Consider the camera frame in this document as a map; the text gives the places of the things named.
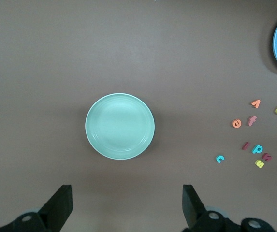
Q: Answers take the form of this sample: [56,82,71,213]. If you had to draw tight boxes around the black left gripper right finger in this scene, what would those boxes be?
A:
[182,184,240,232]

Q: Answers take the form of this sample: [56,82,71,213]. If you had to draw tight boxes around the brown table cover sheet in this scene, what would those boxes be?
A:
[0,0,277,232]

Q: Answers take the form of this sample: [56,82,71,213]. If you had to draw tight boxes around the green plate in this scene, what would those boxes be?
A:
[85,93,156,160]

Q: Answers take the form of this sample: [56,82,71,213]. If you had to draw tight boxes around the teal letter p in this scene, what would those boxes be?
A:
[251,144,264,155]

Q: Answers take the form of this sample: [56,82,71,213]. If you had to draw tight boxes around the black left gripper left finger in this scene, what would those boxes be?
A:
[0,185,73,232]

